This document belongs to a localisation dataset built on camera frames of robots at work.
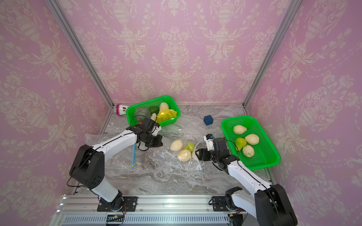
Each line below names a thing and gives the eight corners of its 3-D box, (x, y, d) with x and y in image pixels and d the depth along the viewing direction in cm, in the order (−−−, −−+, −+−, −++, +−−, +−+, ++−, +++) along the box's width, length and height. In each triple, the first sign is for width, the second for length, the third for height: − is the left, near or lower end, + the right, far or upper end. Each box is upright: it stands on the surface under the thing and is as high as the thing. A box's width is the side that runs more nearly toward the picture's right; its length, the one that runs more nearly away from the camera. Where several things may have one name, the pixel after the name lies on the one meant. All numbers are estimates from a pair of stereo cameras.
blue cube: (206, 126, 109) (206, 122, 105) (203, 120, 113) (203, 116, 109) (213, 124, 111) (214, 120, 107) (210, 118, 114) (210, 114, 110)
